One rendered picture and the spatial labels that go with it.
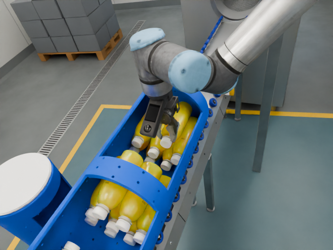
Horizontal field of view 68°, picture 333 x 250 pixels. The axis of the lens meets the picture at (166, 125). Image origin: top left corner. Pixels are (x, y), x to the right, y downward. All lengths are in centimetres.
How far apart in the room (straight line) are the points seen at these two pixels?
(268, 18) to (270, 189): 161
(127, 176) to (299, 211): 155
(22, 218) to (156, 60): 76
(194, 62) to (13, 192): 83
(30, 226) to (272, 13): 105
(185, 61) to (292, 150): 190
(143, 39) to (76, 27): 342
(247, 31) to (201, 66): 14
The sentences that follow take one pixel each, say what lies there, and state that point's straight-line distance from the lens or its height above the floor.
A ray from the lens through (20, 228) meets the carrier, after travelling 114.
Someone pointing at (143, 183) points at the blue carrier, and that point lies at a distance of 67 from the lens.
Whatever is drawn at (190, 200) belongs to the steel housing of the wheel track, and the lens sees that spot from 101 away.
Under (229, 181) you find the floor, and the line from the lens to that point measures 207.
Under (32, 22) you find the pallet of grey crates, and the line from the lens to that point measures 443.
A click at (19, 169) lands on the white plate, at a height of 104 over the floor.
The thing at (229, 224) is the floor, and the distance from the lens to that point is 191.
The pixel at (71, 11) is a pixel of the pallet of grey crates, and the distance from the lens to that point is 393.
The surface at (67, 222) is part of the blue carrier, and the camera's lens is 85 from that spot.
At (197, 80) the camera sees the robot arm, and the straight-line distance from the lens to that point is 56.
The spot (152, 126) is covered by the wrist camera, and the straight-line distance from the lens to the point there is 71.
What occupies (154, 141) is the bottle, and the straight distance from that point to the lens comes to 90.
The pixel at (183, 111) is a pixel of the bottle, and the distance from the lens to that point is 92.
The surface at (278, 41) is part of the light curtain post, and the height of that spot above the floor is 111.
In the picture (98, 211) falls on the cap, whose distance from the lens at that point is 70.
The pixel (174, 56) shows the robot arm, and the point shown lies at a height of 148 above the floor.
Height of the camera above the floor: 174
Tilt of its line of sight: 43 degrees down
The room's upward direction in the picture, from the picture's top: 13 degrees counter-clockwise
